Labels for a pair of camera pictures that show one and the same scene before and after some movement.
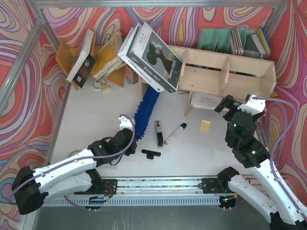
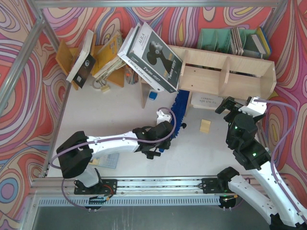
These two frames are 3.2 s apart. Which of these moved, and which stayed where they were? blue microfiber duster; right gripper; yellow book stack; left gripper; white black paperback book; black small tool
Moved: left gripper; blue microfiber duster
Stayed: right gripper; yellow book stack; black small tool; white black paperback book
